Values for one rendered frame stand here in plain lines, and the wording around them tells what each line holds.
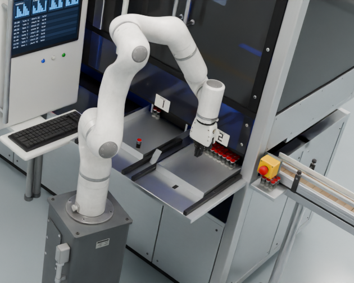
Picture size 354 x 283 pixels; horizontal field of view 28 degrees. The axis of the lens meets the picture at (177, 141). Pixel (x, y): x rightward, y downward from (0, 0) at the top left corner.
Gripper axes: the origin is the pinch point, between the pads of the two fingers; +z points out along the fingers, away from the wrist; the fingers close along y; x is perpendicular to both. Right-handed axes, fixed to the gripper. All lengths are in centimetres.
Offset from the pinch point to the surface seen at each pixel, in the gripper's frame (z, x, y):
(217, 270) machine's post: 78, -28, -9
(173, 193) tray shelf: 22.3, 4.4, 4.5
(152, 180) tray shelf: 22.3, 4.8, 16.0
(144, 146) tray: 22.1, -11.5, 34.7
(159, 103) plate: 9, -28, 42
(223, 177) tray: 22.1, -21.6, -2.7
